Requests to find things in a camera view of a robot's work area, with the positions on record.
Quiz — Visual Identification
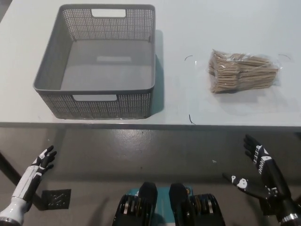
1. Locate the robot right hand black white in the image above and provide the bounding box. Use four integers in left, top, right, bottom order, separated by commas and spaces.
222, 134, 294, 219

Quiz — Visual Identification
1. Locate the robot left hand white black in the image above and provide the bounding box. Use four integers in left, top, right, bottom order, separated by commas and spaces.
11, 145, 58, 203

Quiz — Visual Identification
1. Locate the bag of wooden cutlery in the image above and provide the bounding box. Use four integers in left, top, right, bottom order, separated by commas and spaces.
208, 48, 282, 95

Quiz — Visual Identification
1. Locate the dark table leg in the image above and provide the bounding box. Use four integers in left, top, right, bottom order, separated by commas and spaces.
0, 150, 44, 210

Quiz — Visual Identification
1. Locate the black square floor marker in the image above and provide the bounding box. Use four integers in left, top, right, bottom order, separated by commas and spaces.
41, 189, 71, 210

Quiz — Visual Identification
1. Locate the grey perforated plastic basket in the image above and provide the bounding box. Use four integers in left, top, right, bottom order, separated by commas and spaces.
32, 4, 157, 120

